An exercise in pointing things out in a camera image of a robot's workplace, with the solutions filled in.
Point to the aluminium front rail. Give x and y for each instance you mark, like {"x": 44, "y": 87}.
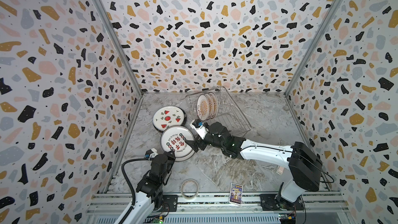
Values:
{"x": 325, "y": 207}

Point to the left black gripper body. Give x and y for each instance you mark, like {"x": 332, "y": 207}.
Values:
{"x": 169, "y": 161}

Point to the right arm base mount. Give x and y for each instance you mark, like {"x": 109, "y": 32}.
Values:
{"x": 274, "y": 202}

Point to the wire dish rack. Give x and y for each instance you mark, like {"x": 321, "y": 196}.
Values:
{"x": 229, "y": 114}

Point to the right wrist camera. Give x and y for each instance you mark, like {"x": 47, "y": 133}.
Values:
{"x": 199, "y": 127}

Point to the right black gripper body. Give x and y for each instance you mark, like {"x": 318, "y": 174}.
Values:
{"x": 201, "y": 142}

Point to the orange sunburst plate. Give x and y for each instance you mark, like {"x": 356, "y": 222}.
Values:
{"x": 185, "y": 158}
{"x": 203, "y": 107}
{"x": 215, "y": 105}
{"x": 210, "y": 105}

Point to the watermelon pattern plate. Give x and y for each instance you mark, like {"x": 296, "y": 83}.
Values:
{"x": 168, "y": 118}

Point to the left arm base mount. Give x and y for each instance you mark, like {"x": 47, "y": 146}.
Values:
{"x": 165, "y": 202}

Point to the red character white plate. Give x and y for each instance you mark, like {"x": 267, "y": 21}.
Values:
{"x": 174, "y": 138}

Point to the pink eraser block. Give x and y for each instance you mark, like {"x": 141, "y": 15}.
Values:
{"x": 280, "y": 170}

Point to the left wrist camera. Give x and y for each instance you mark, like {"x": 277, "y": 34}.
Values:
{"x": 151, "y": 154}

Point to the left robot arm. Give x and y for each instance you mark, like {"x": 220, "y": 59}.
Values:
{"x": 148, "y": 195}

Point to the orange sunburst plate front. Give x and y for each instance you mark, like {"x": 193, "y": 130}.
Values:
{"x": 203, "y": 107}

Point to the purple card box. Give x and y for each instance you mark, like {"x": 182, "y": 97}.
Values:
{"x": 236, "y": 193}

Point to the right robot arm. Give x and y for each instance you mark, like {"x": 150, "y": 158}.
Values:
{"x": 304, "y": 166}

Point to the brown rimmed cream plate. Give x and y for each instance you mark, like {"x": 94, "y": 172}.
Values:
{"x": 184, "y": 118}

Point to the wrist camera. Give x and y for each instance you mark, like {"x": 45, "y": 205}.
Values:
{"x": 151, "y": 154}
{"x": 199, "y": 127}

